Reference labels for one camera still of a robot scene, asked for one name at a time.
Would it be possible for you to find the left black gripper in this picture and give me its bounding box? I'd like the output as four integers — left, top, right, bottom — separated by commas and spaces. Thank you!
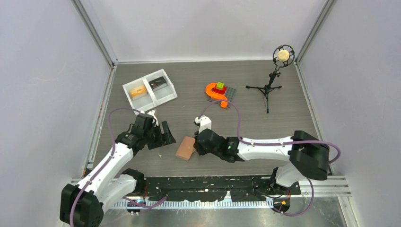
143, 121, 174, 149

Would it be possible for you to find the pink leather card holder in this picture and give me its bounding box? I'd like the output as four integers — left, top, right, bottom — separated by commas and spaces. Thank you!
175, 136, 196, 161

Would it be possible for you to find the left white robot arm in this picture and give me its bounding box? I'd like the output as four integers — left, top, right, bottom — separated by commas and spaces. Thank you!
60, 111, 176, 227

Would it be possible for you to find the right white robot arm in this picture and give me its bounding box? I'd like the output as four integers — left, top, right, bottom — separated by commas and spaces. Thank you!
194, 129, 329, 194

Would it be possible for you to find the orange card box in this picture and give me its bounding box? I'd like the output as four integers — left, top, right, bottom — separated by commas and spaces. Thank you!
129, 85, 148, 100

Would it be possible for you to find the black card box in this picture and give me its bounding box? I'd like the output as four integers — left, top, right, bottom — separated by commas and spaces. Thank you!
149, 76, 167, 92

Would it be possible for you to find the orange S-shaped toy track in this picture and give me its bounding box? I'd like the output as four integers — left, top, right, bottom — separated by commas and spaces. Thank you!
205, 83, 228, 108

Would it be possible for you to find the white two-compartment tray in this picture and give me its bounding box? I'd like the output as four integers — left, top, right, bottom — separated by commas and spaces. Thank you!
122, 69, 178, 112

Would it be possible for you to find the red toy brick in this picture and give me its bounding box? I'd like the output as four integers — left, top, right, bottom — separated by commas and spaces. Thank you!
213, 84, 227, 95

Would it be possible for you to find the grey toy baseplate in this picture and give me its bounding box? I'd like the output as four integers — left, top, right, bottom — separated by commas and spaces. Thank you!
207, 87, 236, 108

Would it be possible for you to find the green toy brick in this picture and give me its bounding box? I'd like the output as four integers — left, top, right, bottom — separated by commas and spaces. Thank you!
215, 82, 225, 91

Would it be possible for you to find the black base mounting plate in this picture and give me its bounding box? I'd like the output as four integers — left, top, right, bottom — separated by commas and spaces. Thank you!
134, 175, 301, 202

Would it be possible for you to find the black tripod mic stand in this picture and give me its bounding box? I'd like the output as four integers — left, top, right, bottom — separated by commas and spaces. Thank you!
245, 66, 282, 113

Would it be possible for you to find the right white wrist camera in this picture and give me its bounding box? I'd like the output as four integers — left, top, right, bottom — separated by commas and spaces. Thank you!
194, 115, 212, 133

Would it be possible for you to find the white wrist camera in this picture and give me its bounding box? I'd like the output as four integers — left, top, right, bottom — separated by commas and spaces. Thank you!
147, 110, 159, 127
194, 115, 212, 133

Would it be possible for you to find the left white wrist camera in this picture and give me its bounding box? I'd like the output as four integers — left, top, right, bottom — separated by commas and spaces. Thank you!
147, 110, 159, 127

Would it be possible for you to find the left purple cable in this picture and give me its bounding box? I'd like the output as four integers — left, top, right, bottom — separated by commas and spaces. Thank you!
69, 107, 168, 227

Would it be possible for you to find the purple cable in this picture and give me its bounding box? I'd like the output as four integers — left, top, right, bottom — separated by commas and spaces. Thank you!
69, 107, 168, 227
198, 99, 341, 218

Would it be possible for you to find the microphone with shock mount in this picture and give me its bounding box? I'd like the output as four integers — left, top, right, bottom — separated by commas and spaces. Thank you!
272, 44, 295, 69

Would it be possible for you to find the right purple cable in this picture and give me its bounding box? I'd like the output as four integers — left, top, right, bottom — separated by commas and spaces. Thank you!
198, 99, 341, 218

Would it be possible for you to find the aluminium frame rail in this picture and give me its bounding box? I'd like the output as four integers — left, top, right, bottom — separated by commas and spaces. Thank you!
66, 178, 351, 210

